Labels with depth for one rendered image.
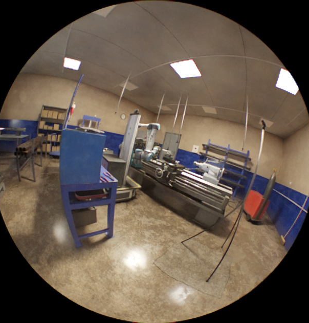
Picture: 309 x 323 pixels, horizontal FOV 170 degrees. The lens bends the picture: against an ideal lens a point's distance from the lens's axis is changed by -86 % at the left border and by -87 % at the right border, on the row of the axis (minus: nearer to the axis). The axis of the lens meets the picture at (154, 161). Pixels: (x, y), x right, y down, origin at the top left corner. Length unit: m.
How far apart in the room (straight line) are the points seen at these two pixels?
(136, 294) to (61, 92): 6.02
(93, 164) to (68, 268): 1.16
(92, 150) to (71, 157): 0.17
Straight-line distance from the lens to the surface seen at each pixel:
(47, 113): 5.03
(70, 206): 0.99
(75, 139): 0.78
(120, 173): 1.92
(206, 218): 2.24
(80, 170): 0.84
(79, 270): 1.37
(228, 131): 5.46
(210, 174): 2.14
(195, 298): 1.49
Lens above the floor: 1.28
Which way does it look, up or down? 10 degrees down
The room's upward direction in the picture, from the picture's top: 14 degrees clockwise
